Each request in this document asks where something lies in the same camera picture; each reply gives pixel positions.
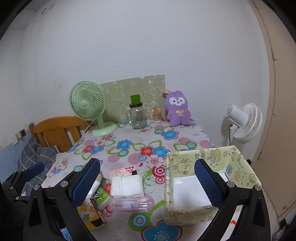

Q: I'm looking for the grey plaid blanket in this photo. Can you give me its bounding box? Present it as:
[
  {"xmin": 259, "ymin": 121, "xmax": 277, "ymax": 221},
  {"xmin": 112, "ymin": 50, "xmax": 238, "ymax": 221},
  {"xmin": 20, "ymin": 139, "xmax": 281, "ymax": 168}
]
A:
[{"xmin": 17, "ymin": 139, "xmax": 59, "ymax": 186}]

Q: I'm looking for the yellow cartoon storage box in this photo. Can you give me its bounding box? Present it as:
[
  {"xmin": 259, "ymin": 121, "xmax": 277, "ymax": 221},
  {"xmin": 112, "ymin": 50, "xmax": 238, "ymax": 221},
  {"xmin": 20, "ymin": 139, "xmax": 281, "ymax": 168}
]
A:
[{"xmin": 164, "ymin": 146, "xmax": 263, "ymax": 226}]

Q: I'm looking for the wall socket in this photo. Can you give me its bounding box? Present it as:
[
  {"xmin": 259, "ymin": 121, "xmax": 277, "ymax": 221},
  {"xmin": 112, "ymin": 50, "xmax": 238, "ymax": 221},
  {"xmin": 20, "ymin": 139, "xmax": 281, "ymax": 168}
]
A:
[{"xmin": 15, "ymin": 128, "xmax": 26, "ymax": 141}]

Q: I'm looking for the green desk fan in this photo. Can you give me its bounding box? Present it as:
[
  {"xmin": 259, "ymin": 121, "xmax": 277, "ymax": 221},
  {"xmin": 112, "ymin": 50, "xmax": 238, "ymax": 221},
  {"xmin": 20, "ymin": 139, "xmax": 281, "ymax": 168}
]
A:
[{"xmin": 69, "ymin": 81, "xmax": 118, "ymax": 137}]

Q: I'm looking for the white charging cable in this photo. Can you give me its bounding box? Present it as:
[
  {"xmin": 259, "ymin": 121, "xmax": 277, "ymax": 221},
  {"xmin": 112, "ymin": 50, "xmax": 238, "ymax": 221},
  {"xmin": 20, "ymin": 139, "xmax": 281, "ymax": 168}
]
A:
[{"xmin": 18, "ymin": 138, "xmax": 24, "ymax": 173}]

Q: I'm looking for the glass jar with green lid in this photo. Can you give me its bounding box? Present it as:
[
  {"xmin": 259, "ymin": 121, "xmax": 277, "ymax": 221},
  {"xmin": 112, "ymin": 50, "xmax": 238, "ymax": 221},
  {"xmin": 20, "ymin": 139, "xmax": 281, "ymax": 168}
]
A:
[{"xmin": 126, "ymin": 94, "xmax": 148, "ymax": 130}]

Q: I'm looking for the white roll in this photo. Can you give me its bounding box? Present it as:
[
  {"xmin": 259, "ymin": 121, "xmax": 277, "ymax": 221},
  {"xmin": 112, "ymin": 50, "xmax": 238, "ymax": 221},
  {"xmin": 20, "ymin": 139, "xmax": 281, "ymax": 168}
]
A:
[{"xmin": 87, "ymin": 173, "xmax": 103, "ymax": 199}]

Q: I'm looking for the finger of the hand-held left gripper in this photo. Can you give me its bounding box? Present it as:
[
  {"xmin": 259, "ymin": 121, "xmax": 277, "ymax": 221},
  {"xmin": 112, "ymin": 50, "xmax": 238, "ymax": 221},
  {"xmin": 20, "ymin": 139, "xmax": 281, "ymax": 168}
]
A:
[{"xmin": 5, "ymin": 162, "xmax": 45, "ymax": 201}]

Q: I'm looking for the beige wooden door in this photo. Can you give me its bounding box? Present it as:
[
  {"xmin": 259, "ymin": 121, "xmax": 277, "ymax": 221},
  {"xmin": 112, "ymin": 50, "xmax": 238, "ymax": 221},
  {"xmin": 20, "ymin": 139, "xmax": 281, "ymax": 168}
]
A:
[{"xmin": 248, "ymin": 0, "xmax": 296, "ymax": 223}]

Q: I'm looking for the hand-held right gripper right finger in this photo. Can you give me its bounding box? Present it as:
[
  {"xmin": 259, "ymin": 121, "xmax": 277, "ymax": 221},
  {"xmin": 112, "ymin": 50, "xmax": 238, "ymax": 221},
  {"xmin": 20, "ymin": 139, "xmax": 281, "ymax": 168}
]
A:
[{"xmin": 194, "ymin": 159, "xmax": 271, "ymax": 241}]

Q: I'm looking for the clear plastic straw pack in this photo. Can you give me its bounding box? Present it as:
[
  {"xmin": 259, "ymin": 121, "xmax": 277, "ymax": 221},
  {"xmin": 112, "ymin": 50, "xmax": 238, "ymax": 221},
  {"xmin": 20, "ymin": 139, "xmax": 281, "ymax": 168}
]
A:
[{"xmin": 110, "ymin": 194, "xmax": 153, "ymax": 212}]

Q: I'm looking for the floral tablecloth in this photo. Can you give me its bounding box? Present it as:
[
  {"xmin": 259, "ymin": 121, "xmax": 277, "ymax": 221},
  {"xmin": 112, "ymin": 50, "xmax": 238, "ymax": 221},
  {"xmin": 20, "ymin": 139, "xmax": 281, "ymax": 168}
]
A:
[{"xmin": 40, "ymin": 118, "xmax": 245, "ymax": 241}]

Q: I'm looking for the green patterned panel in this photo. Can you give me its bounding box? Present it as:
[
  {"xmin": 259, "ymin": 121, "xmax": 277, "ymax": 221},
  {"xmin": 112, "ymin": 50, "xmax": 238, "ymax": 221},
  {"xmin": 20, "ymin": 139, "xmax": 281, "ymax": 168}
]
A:
[{"xmin": 100, "ymin": 75, "xmax": 166, "ymax": 123}]

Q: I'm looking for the small cotton swab jar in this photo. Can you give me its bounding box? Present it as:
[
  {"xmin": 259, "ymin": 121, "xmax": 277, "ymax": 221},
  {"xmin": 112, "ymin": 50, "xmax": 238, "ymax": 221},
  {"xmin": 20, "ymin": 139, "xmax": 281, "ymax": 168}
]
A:
[{"xmin": 151, "ymin": 108, "xmax": 163, "ymax": 122}]

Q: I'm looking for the cartoon tissue pack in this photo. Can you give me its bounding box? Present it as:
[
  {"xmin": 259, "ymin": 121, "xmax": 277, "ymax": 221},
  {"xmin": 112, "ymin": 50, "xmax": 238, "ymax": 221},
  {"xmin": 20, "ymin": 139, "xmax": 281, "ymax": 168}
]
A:
[{"xmin": 76, "ymin": 186, "xmax": 113, "ymax": 230}]

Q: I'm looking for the white standing fan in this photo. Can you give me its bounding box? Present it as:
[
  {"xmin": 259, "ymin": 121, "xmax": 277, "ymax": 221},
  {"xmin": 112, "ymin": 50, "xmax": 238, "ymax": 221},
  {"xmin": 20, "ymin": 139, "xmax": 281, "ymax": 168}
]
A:
[{"xmin": 225, "ymin": 103, "xmax": 263, "ymax": 144}]

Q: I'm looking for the pink wipes packet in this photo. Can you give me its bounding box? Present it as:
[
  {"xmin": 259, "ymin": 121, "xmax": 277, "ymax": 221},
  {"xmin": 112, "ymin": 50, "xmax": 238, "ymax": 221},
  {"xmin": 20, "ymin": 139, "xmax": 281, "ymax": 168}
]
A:
[{"xmin": 109, "ymin": 166, "xmax": 138, "ymax": 180}]

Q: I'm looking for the green fan cord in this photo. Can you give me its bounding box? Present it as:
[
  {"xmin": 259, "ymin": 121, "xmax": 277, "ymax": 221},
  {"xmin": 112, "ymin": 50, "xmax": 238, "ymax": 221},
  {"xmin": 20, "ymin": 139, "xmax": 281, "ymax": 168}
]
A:
[{"xmin": 84, "ymin": 120, "xmax": 98, "ymax": 134}]

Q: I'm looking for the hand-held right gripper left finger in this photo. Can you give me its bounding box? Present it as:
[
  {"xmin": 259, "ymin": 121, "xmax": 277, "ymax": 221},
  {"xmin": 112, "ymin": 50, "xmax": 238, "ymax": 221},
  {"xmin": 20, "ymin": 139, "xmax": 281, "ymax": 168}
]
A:
[{"xmin": 23, "ymin": 158, "xmax": 101, "ymax": 241}]

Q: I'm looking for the purple plush bunny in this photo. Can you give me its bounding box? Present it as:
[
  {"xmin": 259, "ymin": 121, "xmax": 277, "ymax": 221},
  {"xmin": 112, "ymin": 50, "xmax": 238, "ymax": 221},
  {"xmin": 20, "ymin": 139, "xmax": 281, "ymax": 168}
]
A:
[{"xmin": 162, "ymin": 89, "xmax": 192, "ymax": 127}]

